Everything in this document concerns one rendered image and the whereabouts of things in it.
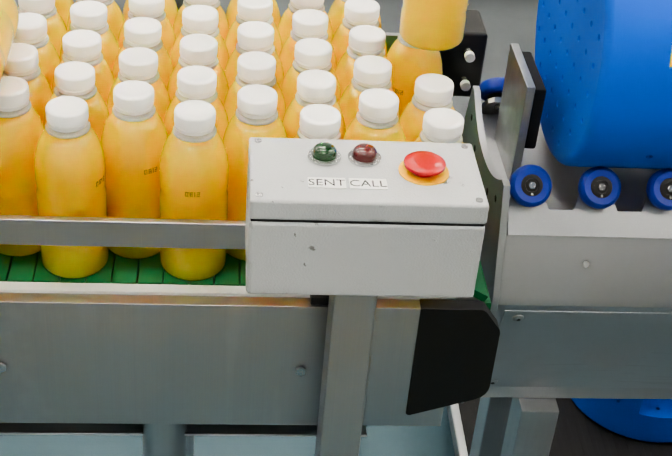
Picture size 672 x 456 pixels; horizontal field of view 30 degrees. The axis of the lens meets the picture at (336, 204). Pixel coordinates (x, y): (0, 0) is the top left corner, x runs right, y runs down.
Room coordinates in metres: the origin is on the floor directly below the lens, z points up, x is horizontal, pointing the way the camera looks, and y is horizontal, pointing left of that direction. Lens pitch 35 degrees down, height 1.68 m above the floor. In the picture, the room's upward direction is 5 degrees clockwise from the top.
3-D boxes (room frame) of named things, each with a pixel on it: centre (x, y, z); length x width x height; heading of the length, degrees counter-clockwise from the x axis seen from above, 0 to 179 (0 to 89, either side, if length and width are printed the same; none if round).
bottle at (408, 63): (1.24, -0.07, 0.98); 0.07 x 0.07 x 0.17
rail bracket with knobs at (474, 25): (1.41, -0.13, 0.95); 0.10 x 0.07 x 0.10; 7
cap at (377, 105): (1.06, -0.03, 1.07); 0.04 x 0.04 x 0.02
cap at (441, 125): (1.04, -0.10, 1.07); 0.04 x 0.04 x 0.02
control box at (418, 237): (0.90, -0.02, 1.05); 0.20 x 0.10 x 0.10; 97
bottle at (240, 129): (1.05, 0.08, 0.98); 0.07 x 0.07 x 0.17
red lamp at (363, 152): (0.92, -0.02, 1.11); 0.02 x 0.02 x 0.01
